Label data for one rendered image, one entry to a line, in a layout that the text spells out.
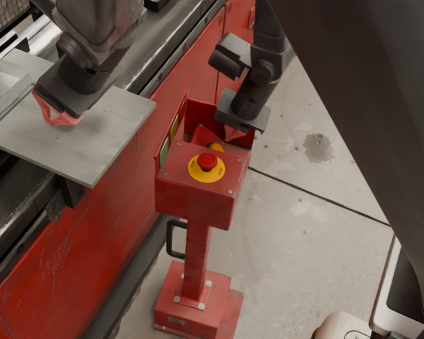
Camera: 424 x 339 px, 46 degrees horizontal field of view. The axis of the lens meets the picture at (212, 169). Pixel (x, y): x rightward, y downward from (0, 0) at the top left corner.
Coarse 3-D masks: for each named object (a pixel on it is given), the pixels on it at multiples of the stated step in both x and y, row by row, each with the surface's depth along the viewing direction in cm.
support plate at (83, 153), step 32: (0, 64) 80; (32, 64) 80; (32, 96) 76; (128, 96) 77; (0, 128) 71; (32, 128) 72; (64, 128) 72; (96, 128) 73; (128, 128) 73; (32, 160) 68; (64, 160) 69; (96, 160) 69
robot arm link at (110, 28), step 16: (64, 0) 41; (80, 0) 36; (96, 0) 33; (112, 0) 34; (128, 0) 37; (64, 16) 43; (80, 16) 41; (96, 16) 37; (112, 16) 38; (128, 16) 42; (144, 16) 49; (80, 32) 44; (96, 32) 41; (112, 32) 43; (128, 32) 50; (96, 48) 45; (112, 48) 49; (96, 64) 51
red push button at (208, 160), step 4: (208, 152) 97; (200, 156) 96; (204, 156) 96; (208, 156) 96; (212, 156) 96; (200, 160) 95; (204, 160) 95; (208, 160) 95; (212, 160) 96; (216, 160) 96; (200, 164) 95; (204, 164) 95; (208, 164) 95; (212, 164) 95; (216, 164) 96; (204, 168) 95; (208, 168) 95; (212, 168) 95
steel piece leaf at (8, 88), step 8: (0, 72) 78; (0, 80) 77; (8, 80) 77; (16, 80) 77; (24, 80) 75; (0, 88) 76; (8, 88) 76; (16, 88) 74; (24, 88) 76; (0, 96) 75; (8, 96) 73; (16, 96) 75; (0, 104) 72; (8, 104) 73; (0, 112) 72
